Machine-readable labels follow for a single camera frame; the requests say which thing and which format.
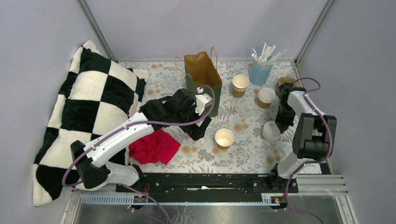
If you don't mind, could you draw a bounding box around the stack of white lids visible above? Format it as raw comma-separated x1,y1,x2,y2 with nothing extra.
262,121,282,141

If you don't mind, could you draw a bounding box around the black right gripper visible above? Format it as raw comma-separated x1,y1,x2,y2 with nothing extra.
275,103,295,134

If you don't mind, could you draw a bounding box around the white plastic cup lid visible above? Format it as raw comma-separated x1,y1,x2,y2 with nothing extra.
258,88,276,104

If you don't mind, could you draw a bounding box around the brown cardboard cup carrier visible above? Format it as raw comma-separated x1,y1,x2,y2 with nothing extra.
275,77,299,94

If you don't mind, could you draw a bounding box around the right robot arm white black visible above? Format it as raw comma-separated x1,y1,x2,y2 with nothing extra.
266,82,337,192

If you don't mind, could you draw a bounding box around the white wrapped straws bundle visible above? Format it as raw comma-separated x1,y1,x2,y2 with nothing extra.
251,42,287,67

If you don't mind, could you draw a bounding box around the floral table mat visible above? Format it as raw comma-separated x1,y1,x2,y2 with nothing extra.
119,60,322,175

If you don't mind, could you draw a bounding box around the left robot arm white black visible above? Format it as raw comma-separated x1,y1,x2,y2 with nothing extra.
62,85,217,192

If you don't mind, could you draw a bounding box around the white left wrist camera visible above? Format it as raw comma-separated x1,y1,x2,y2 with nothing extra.
195,87,213,115

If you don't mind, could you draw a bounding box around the green paper bag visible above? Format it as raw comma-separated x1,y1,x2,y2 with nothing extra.
174,51,223,117

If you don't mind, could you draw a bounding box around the blue cup holder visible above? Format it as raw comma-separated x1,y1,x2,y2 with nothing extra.
248,60,272,86

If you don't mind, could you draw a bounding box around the stack of paper cups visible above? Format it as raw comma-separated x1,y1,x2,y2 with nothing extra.
232,75,250,98

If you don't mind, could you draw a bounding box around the red cloth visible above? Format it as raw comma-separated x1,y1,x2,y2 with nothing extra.
129,129,181,165

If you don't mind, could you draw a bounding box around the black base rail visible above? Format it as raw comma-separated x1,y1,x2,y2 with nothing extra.
132,170,298,203

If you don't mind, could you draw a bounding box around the brown paper cup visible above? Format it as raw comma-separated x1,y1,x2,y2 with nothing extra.
257,99,271,109
215,128,234,150

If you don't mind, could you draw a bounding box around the black white checkered pillow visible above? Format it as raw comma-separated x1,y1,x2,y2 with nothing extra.
32,41,149,207

